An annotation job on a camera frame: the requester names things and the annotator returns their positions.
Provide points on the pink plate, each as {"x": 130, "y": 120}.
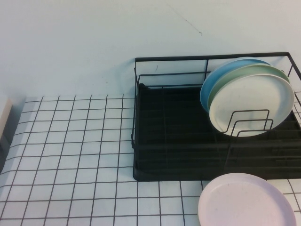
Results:
{"x": 244, "y": 202}

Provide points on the blue plate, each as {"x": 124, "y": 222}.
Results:
{"x": 211, "y": 87}

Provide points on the cream white plate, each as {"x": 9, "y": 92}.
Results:
{"x": 247, "y": 99}

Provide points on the green plate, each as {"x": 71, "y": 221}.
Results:
{"x": 249, "y": 69}

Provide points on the black drip tray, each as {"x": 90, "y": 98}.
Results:
{"x": 176, "y": 117}

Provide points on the white grid tablecloth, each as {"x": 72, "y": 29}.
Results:
{"x": 70, "y": 141}

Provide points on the beige wooden block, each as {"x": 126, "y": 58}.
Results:
{"x": 4, "y": 113}

